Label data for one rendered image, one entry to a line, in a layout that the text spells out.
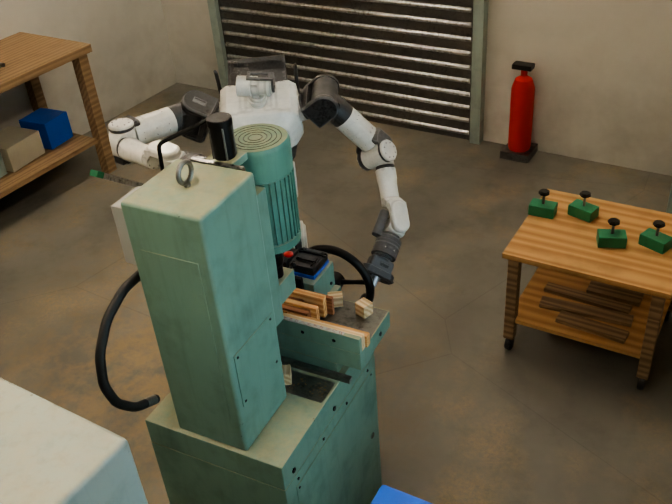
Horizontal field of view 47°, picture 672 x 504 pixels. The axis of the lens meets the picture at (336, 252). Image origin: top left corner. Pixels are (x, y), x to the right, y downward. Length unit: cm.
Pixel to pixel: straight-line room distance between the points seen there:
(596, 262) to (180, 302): 187
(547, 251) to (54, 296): 249
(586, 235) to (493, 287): 71
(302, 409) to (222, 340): 44
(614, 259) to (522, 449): 83
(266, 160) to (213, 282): 36
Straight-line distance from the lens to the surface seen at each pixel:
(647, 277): 319
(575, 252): 327
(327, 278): 243
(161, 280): 184
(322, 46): 555
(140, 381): 361
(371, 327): 227
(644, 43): 474
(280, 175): 197
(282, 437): 213
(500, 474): 308
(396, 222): 267
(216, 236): 171
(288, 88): 265
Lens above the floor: 236
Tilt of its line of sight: 34 degrees down
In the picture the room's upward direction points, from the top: 5 degrees counter-clockwise
